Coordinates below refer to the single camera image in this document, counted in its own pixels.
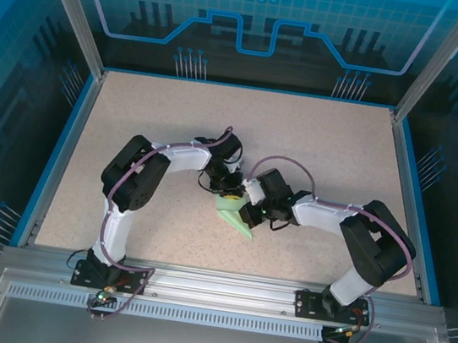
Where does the light green cloth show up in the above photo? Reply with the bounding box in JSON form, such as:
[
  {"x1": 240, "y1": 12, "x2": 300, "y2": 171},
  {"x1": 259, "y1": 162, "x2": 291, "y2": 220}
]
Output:
[{"x1": 210, "y1": 190, "x2": 260, "y2": 242}]

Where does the brass connector with green light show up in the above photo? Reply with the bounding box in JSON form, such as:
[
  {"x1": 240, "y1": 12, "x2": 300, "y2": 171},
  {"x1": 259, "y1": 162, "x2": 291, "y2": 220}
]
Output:
[
  {"x1": 92, "y1": 282, "x2": 119, "y2": 310},
  {"x1": 331, "y1": 320, "x2": 363, "y2": 343}
]

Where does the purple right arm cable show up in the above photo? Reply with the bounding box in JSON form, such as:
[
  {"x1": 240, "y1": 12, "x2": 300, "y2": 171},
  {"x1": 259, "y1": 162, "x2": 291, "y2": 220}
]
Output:
[{"x1": 226, "y1": 152, "x2": 425, "y2": 343}]

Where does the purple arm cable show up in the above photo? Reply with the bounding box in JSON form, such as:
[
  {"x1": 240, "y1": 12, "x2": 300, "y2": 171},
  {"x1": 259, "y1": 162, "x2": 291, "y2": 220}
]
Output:
[
  {"x1": 226, "y1": 152, "x2": 425, "y2": 343},
  {"x1": 84, "y1": 109, "x2": 235, "y2": 336}
]

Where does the aluminium cross rail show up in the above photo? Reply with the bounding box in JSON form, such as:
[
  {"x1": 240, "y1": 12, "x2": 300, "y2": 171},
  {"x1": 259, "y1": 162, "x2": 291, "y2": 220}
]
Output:
[{"x1": 0, "y1": 239, "x2": 450, "y2": 340}]

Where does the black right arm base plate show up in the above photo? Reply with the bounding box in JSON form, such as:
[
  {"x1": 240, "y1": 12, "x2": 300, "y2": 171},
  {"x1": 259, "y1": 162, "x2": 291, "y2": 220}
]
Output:
[{"x1": 292, "y1": 287, "x2": 374, "y2": 328}]

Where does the slotted grey cable duct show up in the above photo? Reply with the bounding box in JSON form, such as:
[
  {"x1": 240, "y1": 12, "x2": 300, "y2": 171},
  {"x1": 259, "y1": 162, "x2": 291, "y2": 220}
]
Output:
[{"x1": 6, "y1": 281, "x2": 328, "y2": 343}]

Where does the aluminium side rail blue edge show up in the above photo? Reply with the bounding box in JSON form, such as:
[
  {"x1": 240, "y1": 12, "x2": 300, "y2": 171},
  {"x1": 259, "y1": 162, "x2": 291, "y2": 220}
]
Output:
[
  {"x1": 15, "y1": 62, "x2": 108, "y2": 257},
  {"x1": 363, "y1": 110, "x2": 458, "y2": 307}
]

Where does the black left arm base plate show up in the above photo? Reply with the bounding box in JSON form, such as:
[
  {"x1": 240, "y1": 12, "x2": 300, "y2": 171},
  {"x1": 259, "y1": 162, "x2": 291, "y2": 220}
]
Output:
[{"x1": 70, "y1": 257, "x2": 152, "y2": 297}]

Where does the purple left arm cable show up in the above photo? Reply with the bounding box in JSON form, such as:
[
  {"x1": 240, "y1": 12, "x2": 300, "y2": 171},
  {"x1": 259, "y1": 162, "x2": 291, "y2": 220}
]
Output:
[{"x1": 84, "y1": 109, "x2": 235, "y2": 336}]

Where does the thin black base wire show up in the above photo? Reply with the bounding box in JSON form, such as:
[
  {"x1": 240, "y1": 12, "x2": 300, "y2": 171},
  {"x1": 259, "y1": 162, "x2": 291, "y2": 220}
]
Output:
[{"x1": 65, "y1": 246, "x2": 89, "y2": 272}]

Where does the aluminium frame post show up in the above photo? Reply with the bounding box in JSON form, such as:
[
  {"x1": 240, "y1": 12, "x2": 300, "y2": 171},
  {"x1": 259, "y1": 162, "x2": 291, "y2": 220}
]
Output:
[
  {"x1": 17, "y1": 0, "x2": 118, "y2": 80},
  {"x1": 390, "y1": 0, "x2": 458, "y2": 129}
]

